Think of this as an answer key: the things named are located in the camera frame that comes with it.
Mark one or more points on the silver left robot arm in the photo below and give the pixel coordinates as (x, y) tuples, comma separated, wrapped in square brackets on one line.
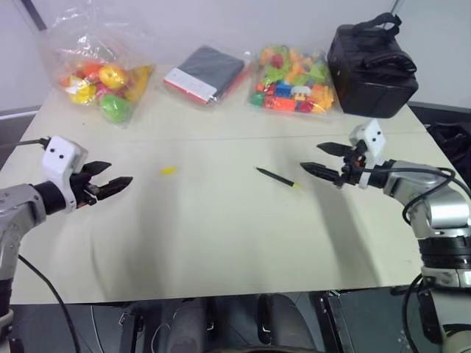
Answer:
[(22, 206)]

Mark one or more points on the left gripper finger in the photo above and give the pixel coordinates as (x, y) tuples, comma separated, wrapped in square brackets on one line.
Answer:
[(96, 167), (114, 186)]

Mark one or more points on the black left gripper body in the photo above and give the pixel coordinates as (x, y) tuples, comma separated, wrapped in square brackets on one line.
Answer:
[(82, 187)]

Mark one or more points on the clear bag of building blocks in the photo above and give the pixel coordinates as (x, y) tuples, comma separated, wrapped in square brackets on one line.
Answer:
[(292, 82)]

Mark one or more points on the yellow toy fruit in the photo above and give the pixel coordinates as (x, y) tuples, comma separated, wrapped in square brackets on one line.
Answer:
[(111, 76)]

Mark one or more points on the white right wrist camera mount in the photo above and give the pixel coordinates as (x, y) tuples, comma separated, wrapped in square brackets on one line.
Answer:
[(373, 141)]

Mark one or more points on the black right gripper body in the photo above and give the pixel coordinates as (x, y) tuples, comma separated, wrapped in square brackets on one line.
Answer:
[(352, 169)]

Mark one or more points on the black fabric carry bag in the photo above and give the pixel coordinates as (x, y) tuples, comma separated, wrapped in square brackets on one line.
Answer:
[(371, 70)]

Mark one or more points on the black pencil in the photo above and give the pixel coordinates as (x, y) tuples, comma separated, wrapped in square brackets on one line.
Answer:
[(276, 177)]

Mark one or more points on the small yellow piece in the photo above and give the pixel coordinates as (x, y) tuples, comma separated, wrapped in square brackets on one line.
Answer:
[(168, 170)]

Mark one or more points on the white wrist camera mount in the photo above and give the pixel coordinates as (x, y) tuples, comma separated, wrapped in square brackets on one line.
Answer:
[(373, 141), (60, 154)]

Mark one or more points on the dark notebook in clear wrap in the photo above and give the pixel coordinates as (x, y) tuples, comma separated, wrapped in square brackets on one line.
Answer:
[(209, 71)]

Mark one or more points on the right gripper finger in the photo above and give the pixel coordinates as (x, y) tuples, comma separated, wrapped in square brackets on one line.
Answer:
[(335, 149), (324, 171)]

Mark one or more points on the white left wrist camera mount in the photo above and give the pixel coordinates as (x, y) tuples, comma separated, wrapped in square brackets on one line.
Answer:
[(60, 154)]

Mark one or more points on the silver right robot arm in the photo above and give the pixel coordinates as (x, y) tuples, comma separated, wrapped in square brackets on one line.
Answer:
[(441, 209)]

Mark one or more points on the black metal frame panel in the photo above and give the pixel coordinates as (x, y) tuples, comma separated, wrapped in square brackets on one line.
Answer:
[(360, 320)]

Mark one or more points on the green toy fruit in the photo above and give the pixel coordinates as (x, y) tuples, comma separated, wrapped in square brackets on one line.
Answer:
[(115, 106)]

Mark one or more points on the clear bag of toy fruit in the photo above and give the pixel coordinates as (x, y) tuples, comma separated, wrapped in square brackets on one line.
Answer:
[(103, 70)]

